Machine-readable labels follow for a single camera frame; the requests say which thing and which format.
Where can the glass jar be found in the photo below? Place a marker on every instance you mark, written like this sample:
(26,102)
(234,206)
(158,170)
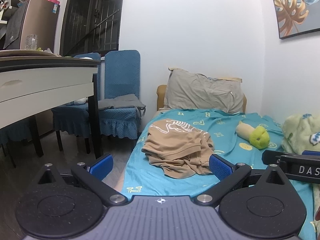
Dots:
(31,42)

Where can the dark barred window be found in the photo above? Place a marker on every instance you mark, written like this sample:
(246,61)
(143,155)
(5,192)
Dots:
(90,26)

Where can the green fleece blanket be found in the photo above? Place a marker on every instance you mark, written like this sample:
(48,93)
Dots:
(301,133)

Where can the grey seat cushion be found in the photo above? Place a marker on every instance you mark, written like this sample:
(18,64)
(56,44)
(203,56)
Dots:
(124,101)

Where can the white dining table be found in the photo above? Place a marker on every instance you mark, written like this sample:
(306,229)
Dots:
(36,81)

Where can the green beige plush toy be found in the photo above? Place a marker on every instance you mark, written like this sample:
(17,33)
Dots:
(257,137)

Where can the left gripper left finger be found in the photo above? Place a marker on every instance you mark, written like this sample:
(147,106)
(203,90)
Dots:
(91,177)

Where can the blue covered chair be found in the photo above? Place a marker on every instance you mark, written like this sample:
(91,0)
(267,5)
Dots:
(73,118)
(120,108)

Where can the tan t-shirt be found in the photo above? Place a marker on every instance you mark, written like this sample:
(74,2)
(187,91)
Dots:
(179,149)

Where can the near blue covered chair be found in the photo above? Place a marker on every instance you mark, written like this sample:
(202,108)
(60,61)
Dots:
(120,108)

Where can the grey pillow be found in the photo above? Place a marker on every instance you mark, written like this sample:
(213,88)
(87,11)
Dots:
(186,90)

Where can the gold leaf framed picture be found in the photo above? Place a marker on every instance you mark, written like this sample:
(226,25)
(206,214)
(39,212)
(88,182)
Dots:
(296,17)

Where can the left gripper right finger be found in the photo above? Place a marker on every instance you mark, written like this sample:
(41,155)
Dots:
(231,177)

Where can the far blue covered chair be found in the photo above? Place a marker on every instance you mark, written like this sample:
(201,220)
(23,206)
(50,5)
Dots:
(73,118)

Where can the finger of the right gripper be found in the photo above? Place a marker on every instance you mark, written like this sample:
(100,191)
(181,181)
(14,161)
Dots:
(307,152)
(271,157)

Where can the brown refrigerator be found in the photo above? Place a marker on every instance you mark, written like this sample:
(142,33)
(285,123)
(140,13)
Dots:
(34,17)

